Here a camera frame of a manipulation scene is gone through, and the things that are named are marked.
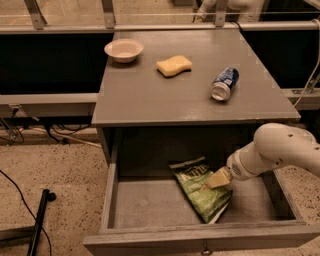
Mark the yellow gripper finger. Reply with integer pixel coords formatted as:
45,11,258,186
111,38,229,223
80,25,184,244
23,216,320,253
207,166,232,188

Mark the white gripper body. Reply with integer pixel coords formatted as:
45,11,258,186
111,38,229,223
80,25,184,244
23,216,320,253
227,142,267,181

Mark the green jalapeno chip bag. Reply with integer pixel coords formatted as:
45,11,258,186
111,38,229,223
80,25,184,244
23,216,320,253
169,157,232,224

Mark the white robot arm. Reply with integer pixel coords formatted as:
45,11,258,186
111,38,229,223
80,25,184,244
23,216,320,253
207,123,320,188

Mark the open grey top drawer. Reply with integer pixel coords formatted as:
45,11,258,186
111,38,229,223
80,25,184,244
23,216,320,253
83,128,320,256

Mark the blue soda can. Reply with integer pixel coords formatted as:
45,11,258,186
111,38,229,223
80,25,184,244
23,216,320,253
211,67,239,101

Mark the grey wooden cabinet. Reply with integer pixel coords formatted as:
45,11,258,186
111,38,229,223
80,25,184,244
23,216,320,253
92,29,300,169

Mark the yellow sponge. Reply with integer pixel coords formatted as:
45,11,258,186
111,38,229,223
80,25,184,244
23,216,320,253
156,55,192,77

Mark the white ceramic bowl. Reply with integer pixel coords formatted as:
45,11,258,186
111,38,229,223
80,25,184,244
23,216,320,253
104,39,144,63

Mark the black stand leg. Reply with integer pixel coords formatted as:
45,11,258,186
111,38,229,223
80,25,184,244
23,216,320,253
0,189,56,256

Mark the white hanging cable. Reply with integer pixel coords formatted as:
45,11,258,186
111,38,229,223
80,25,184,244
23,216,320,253
293,18,320,108

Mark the cable bundle under rail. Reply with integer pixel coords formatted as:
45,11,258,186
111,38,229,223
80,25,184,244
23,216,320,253
0,105,101,148

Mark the black floor cable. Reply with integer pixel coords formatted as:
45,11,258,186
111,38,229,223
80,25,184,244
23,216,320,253
0,169,53,256

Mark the metal railing frame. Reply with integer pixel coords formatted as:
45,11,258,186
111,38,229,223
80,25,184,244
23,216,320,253
1,0,316,125

